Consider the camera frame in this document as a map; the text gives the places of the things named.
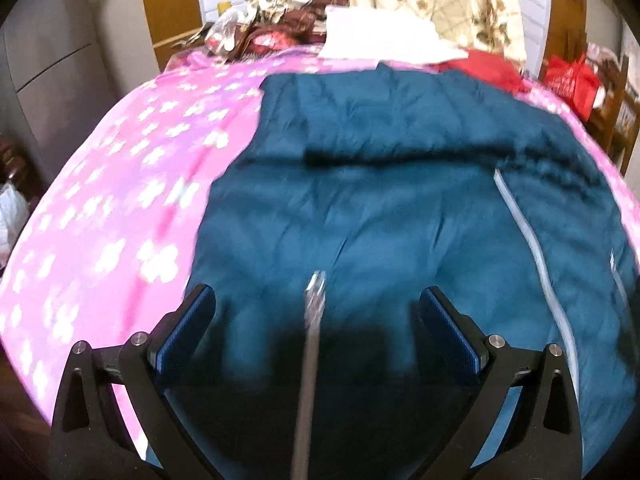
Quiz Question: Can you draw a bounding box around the grey cabinet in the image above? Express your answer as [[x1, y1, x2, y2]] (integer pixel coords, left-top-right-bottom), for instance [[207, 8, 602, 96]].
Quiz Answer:
[[0, 0, 162, 173]]

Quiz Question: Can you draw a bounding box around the clear plastic bag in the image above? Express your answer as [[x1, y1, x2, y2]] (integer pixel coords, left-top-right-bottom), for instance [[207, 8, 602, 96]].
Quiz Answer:
[[204, 10, 242, 57]]

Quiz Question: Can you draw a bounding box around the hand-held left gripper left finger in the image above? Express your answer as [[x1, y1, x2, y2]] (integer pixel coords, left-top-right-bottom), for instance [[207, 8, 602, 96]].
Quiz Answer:
[[50, 283, 226, 480]]

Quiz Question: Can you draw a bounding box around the white plastic bag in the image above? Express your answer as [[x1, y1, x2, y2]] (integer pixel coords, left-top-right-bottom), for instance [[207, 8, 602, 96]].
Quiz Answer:
[[0, 182, 32, 262]]

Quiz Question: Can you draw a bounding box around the white folded cloth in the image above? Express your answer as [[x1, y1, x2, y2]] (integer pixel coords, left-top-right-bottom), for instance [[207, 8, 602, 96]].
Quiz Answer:
[[317, 5, 468, 64]]

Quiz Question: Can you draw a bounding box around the teal puffer jacket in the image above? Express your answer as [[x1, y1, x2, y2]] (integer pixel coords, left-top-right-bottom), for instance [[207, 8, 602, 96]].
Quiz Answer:
[[184, 62, 640, 480]]

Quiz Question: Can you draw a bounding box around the red shopping bag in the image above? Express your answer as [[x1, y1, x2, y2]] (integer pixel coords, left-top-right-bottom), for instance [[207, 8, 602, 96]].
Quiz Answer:
[[541, 54, 602, 122]]

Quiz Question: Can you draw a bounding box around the pink floral bed sheet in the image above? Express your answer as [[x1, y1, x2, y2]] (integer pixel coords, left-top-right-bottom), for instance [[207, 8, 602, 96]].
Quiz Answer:
[[0, 45, 640, 411]]

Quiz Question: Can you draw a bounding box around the brown floral blanket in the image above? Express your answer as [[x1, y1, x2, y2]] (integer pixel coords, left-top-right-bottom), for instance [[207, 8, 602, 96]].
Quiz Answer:
[[205, 0, 351, 61]]

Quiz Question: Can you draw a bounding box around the brown wooden panel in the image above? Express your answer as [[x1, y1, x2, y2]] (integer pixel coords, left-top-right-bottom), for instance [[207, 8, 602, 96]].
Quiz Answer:
[[542, 0, 591, 68], [137, 0, 207, 72]]

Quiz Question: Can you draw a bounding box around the red cloth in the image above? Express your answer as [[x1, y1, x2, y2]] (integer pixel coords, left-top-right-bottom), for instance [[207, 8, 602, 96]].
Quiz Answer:
[[432, 49, 532, 96]]

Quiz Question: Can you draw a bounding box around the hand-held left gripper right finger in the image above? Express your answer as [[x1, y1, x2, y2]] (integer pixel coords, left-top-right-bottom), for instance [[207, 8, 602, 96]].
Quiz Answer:
[[418, 286, 584, 480]]

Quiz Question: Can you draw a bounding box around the wooden chair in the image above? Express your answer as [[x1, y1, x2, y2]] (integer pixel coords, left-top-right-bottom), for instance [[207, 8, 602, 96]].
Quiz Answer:
[[539, 30, 640, 177]]

